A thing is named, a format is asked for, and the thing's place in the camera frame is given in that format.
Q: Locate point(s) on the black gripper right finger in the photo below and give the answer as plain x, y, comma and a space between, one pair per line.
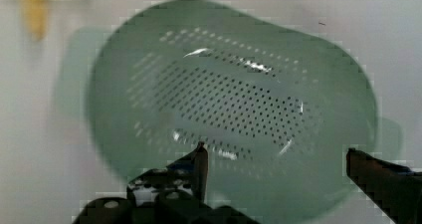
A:
394, 188

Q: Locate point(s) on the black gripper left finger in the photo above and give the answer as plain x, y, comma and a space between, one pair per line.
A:
188, 173

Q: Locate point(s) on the green plastic strainer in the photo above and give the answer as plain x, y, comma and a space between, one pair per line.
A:
276, 109

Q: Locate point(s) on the peeled toy banana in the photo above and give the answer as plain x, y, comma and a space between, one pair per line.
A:
35, 14

